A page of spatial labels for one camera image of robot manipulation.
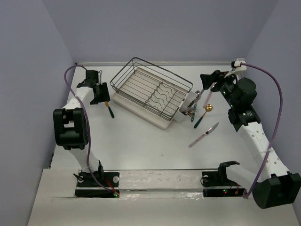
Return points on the silver fork teal handle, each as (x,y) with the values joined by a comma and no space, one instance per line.
(190,111)

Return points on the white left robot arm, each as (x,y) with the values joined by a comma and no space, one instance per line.
(72,127)

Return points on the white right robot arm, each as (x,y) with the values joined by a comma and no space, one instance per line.
(276,185)

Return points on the white cutlery holder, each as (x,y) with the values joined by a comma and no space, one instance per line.
(179,116)

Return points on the gold knife green handle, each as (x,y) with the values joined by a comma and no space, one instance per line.
(110,110)

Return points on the silver spoon teal handle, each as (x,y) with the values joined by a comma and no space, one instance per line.
(199,94)

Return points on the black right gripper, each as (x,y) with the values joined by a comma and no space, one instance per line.
(217,76)

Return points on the silver knife pink handle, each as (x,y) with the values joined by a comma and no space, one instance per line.
(204,135)

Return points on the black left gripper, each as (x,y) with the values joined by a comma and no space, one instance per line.
(105,96)

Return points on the cream drip tray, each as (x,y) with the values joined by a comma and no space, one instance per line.
(150,117)

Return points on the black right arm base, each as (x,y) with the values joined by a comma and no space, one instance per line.
(216,183)

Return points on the gold spoon green handle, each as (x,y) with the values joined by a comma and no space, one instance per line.
(208,108)

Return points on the grey wire dish rack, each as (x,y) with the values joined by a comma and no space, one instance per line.
(154,88)

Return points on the silver spoon pink handle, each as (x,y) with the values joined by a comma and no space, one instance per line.
(209,95)

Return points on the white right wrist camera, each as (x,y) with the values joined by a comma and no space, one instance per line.
(237,67)

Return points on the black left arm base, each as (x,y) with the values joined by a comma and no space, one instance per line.
(107,187)

